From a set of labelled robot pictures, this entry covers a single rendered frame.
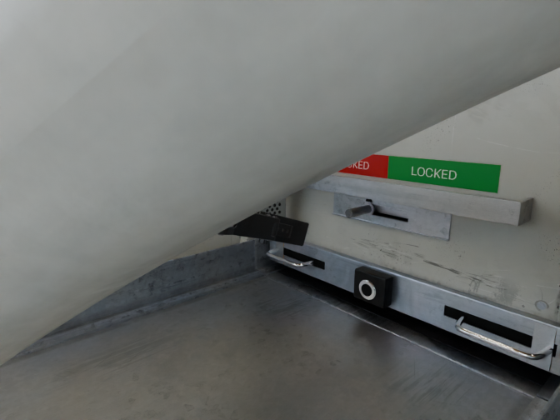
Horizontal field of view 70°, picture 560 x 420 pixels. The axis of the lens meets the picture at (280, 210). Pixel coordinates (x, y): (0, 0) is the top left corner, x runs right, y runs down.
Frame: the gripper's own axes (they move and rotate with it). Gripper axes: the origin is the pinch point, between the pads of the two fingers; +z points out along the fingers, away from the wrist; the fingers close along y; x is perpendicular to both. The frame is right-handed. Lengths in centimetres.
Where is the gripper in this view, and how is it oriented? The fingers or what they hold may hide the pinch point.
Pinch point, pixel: (282, 229)
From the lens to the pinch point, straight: 48.7
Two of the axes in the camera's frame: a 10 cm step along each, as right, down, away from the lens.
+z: 7.1, 1.9, 6.8
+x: 2.5, -9.7, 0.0
